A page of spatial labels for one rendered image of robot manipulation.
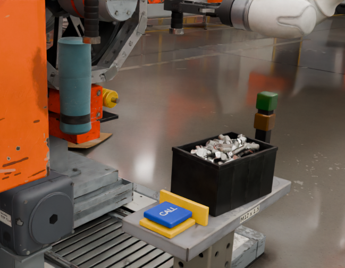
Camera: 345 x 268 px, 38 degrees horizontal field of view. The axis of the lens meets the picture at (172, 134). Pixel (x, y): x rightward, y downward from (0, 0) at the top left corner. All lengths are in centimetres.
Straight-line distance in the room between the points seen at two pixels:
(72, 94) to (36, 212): 33
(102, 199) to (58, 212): 49
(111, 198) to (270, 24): 88
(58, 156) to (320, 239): 101
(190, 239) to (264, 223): 108
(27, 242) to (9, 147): 39
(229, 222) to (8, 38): 55
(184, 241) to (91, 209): 84
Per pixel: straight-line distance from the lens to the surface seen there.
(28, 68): 96
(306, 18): 128
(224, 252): 115
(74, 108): 139
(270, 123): 124
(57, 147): 175
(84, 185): 174
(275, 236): 195
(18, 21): 94
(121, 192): 185
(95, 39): 125
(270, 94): 122
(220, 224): 103
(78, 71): 137
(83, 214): 174
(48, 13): 157
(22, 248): 131
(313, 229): 205
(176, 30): 150
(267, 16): 129
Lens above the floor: 94
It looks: 18 degrees down
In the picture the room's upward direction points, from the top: 3 degrees clockwise
